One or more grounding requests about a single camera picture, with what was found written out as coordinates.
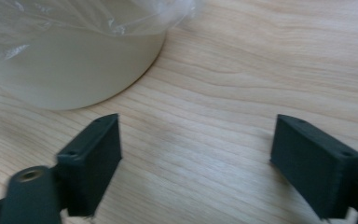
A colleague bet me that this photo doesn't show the white round bin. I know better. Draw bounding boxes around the white round bin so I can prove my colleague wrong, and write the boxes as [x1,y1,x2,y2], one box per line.
[0,18,168,111]

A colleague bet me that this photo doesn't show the clear plastic bin liner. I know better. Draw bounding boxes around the clear plastic bin liner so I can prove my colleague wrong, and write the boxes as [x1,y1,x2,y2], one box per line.
[0,0,200,62]

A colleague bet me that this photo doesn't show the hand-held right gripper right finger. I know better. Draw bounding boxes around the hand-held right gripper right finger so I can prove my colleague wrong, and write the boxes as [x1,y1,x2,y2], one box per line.
[269,113,358,220]

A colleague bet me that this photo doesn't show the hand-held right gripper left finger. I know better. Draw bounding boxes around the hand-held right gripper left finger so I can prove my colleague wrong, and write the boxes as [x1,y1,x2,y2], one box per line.
[56,113,123,217]

